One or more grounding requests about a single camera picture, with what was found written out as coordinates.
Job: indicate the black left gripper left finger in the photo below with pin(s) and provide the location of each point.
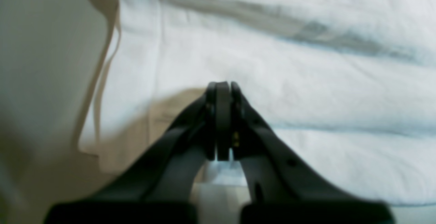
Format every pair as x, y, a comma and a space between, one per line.
156, 188

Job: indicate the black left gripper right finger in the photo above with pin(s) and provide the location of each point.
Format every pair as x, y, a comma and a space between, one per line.
283, 188

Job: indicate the white T-shirt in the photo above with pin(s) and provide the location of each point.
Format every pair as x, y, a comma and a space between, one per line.
347, 84

